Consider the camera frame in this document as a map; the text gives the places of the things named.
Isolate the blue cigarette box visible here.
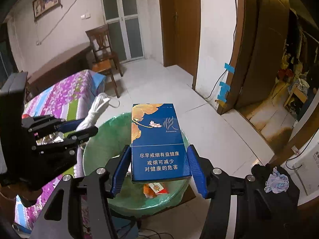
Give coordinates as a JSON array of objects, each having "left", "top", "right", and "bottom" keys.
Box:
[{"left": 131, "top": 104, "right": 191, "bottom": 183}]

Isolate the orange white paper carton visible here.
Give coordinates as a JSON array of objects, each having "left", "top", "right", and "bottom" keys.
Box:
[{"left": 143, "top": 184, "right": 156, "bottom": 199}]

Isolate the red cigarette carton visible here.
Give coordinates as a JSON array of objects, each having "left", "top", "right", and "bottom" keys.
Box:
[{"left": 148, "top": 182, "right": 169, "bottom": 195}]

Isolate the white face mask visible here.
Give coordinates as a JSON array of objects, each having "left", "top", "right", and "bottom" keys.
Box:
[{"left": 75, "top": 93, "right": 121, "bottom": 131}]

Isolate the green trash bin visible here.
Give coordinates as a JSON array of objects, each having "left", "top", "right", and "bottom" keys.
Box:
[{"left": 83, "top": 112, "right": 196, "bottom": 217}]

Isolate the bread in clear bag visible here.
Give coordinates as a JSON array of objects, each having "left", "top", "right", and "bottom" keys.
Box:
[{"left": 36, "top": 132, "right": 64, "bottom": 146}]

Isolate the crumpled tissue on glove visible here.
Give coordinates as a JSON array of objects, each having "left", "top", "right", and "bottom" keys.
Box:
[{"left": 264, "top": 167, "right": 289, "bottom": 194}]

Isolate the white appliance box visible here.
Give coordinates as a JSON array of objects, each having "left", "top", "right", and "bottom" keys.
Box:
[{"left": 282, "top": 138, "right": 318, "bottom": 202}]

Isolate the floral purple tablecloth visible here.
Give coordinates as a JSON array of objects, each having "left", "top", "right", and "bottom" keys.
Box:
[{"left": 15, "top": 70, "right": 106, "bottom": 230}]

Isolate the dark wooden dining table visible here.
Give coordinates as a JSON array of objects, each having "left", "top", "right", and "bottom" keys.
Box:
[{"left": 28, "top": 42, "right": 91, "bottom": 96}]

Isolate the wooden chair right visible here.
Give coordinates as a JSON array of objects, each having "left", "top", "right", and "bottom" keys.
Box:
[{"left": 85, "top": 24, "right": 123, "bottom": 98}]

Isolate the white glass double door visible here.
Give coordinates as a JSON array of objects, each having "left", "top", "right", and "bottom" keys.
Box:
[{"left": 102, "top": 0, "right": 144, "bottom": 62}]

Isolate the open dark wooden door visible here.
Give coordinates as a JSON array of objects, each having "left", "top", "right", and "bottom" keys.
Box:
[{"left": 217, "top": 0, "right": 290, "bottom": 114}]

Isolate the brown wooden door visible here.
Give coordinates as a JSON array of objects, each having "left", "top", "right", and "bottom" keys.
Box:
[{"left": 159, "top": 0, "right": 201, "bottom": 89}]

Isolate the wall cable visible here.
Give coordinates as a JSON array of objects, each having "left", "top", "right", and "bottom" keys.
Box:
[{"left": 34, "top": 0, "right": 94, "bottom": 46}]

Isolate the framed wall picture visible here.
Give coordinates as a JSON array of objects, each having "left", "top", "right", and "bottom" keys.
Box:
[{"left": 32, "top": 0, "right": 62, "bottom": 22}]

